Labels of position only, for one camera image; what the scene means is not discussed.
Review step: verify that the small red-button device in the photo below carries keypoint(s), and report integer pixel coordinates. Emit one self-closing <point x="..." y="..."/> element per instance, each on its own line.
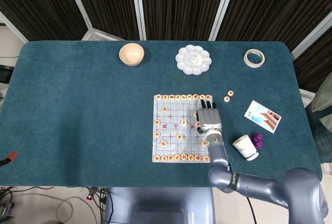
<point x="89" y="195"/>

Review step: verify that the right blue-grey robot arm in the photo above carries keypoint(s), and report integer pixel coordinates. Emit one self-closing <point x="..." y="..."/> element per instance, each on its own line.
<point x="218" y="154"/>

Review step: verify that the white paper cup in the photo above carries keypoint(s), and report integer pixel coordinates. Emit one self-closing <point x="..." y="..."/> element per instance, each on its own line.
<point x="245" y="147"/>

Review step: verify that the picture postcard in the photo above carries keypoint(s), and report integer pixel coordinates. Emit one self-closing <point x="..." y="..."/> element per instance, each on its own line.
<point x="262" y="116"/>

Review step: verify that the teal tablecloth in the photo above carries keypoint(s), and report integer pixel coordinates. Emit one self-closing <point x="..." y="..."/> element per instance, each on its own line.
<point x="77" y="104"/>

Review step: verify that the beige bowl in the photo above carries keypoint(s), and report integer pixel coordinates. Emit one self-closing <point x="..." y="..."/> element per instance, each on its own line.
<point x="131" y="54"/>

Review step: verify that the white flower-shaped paint palette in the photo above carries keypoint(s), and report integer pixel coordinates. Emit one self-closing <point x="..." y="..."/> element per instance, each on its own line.
<point x="192" y="59"/>

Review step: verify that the black electronic device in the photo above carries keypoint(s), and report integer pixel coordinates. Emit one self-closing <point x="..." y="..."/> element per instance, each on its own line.
<point x="4" y="75"/>

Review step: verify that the purple plastic object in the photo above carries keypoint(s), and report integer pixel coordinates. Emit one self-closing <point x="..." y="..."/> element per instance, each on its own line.
<point x="258" y="141"/>

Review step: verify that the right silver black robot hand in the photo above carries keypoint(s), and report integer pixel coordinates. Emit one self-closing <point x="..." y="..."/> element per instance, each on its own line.
<point x="210" y="120"/>

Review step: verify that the blue-grey robot torso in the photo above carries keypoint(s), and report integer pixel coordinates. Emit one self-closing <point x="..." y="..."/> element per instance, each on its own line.
<point x="155" y="206"/>

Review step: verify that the masking tape roll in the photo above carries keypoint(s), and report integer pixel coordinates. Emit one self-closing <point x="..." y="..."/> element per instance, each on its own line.
<point x="246" y="59"/>

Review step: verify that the white partition base foot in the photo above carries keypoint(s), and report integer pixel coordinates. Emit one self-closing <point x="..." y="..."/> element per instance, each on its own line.
<point x="103" y="35"/>
<point x="307" y="97"/>

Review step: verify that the Chinese chess board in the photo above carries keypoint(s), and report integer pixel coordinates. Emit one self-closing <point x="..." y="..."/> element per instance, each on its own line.
<point x="171" y="128"/>

